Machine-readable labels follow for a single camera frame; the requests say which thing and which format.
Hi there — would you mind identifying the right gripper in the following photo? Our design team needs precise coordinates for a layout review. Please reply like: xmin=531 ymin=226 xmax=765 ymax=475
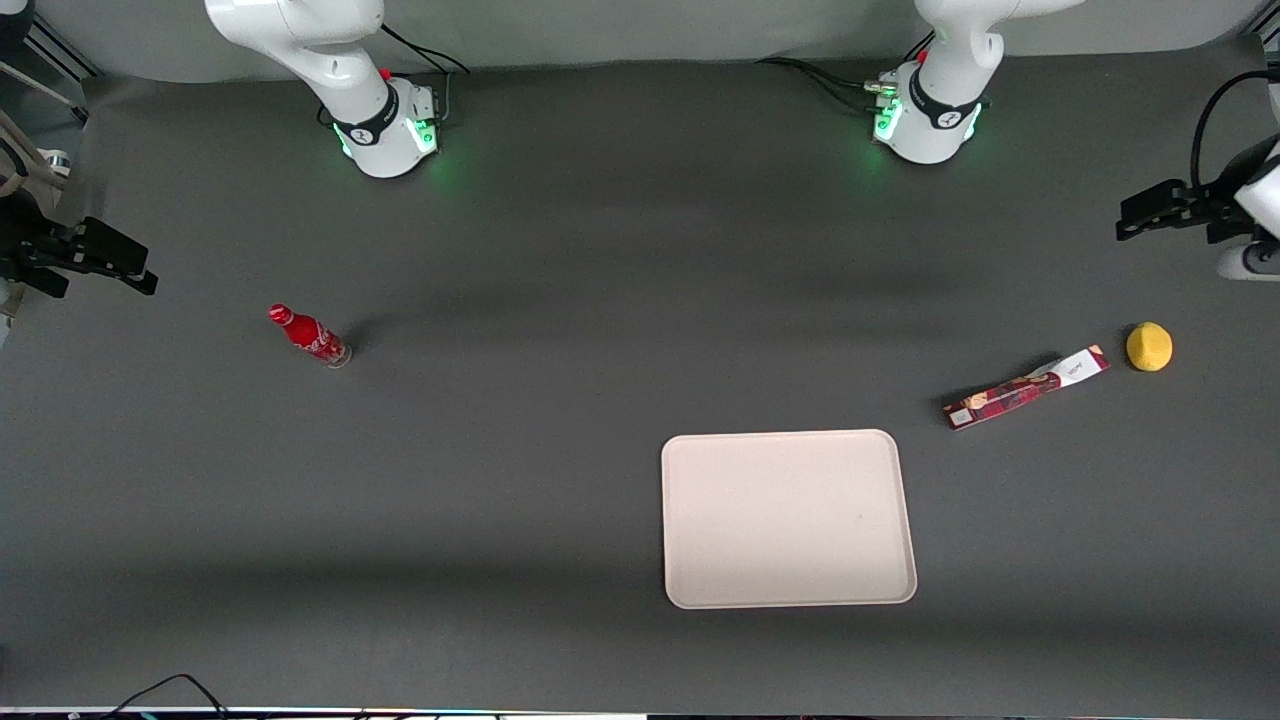
xmin=0 ymin=190 xmax=160 ymax=299

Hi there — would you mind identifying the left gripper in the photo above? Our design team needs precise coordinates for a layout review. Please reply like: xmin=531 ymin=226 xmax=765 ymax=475
xmin=1116 ymin=138 xmax=1280 ymax=245

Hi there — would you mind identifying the red cookie box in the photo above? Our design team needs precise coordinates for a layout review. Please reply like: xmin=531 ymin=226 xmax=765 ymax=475
xmin=942 ymin=345 xmax=1112 ymax=432

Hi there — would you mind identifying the beige plastic tray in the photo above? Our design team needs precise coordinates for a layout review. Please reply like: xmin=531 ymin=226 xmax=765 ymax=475
xmin=660 ymin=429 xmax=919 ymax=611

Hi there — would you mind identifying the yellow lemon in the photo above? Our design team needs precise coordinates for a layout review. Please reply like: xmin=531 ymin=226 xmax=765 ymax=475
xmin=1125 ymin=321 xmax=1175 ymax=374

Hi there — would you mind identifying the red cola bottle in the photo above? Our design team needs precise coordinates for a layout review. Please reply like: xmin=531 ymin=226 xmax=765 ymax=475
xmin=267 ymin=303 xmax=354 ymax=370

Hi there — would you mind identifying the beige strap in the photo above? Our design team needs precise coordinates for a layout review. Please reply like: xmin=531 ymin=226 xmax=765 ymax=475
xmin=0 ymin=108 xmax=63 ymax=201

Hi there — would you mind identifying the metal frame strut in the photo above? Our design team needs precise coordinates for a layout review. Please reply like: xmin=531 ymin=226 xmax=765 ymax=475
xmin=0 ymin=14 xmax=103 ymax=125

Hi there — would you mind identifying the black left arm base cable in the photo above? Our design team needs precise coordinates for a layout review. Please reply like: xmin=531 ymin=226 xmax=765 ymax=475
xmin=754 ymin=56 xmax=901 ymax=117

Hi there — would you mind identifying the black arm base cable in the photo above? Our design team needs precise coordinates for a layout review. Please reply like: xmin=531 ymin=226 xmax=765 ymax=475
xmin=378 ymin=24 xmax=472 ymax=123
xmin=754 ymin=56 xmax=901 ymax=117

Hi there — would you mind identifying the black right arm base cable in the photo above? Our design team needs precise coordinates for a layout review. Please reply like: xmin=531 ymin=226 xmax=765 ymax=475
xmin=378 ymin=24 xmax=472 ymax=123

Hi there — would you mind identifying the black cable at table edge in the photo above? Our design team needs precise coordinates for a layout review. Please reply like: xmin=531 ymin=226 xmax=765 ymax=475
xmin=98 ymin=673 xmax=233 ymax=720

